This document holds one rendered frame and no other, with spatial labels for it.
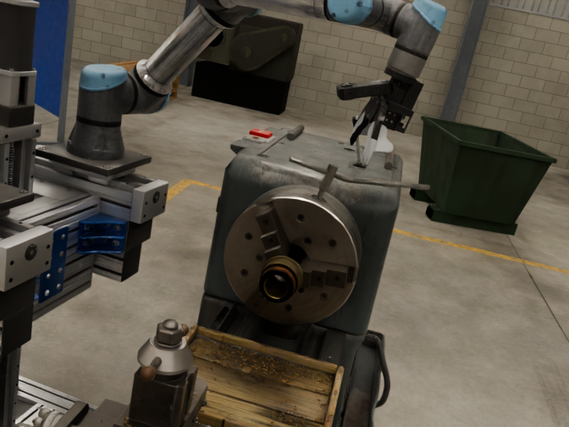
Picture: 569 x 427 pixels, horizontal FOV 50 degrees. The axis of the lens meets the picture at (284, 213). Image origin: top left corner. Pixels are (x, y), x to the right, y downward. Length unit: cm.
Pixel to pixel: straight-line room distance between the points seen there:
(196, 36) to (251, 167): 36
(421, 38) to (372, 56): 1003
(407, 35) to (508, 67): 1022
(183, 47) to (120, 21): 1073
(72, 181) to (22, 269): 50
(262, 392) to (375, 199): 54
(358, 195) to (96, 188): 69
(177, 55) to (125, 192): 38
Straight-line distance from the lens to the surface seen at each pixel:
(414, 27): 134
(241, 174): 156
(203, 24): 162
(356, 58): 1137
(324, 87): 1144
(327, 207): 139
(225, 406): 125
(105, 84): 166
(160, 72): 172
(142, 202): 163
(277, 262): 131
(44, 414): 107
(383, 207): 153
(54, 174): 176
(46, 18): 666
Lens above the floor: 162
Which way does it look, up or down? 18 degrees down
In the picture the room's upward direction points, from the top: 12 degrees clockwise
